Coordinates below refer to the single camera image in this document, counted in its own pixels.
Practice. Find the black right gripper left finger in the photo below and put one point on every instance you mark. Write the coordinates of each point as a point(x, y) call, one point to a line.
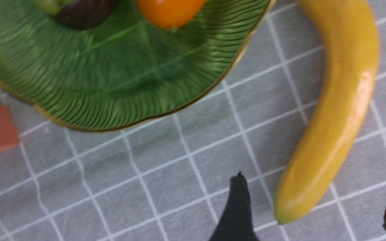
point(236, 223)

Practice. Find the yellow banana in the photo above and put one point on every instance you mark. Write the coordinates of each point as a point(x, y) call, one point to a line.
point(352, 52)

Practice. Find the orange yellow mango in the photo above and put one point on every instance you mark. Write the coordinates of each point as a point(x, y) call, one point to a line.
point(168, 14)

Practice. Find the dark purple mangosteen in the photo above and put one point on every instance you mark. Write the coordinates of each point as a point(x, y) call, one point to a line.
point(78, 14)

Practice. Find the grey checked tablecloth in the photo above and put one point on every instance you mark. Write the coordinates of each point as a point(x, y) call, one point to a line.
point(168, 179)

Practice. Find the green glass leaf plate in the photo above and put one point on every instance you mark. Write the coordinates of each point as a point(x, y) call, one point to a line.
point(125, 71)

